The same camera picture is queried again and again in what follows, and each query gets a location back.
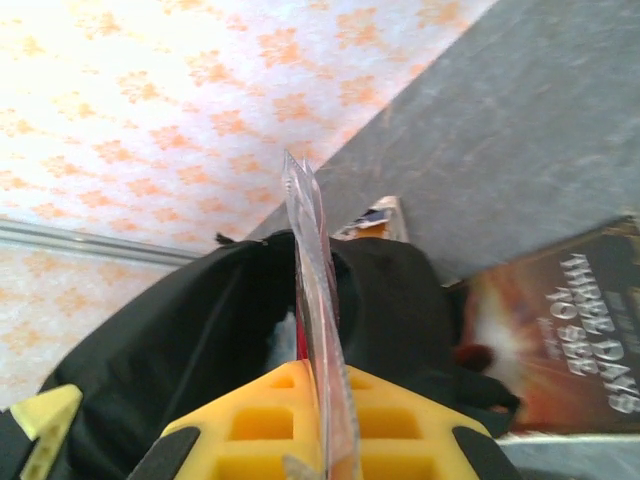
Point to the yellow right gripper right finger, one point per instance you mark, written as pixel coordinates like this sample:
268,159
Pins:
410,435

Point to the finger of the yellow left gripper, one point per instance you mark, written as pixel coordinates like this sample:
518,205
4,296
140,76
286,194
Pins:
47,410

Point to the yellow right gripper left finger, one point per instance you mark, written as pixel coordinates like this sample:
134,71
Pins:
250,435

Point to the black student bag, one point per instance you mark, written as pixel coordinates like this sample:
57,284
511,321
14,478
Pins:
175,325

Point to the brown Three Days book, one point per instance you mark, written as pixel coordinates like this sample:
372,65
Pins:
575,325

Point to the orange geography book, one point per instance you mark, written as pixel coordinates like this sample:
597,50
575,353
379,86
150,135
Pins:
385,225

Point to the aluminium left frame post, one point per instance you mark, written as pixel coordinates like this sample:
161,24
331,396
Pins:
100,242

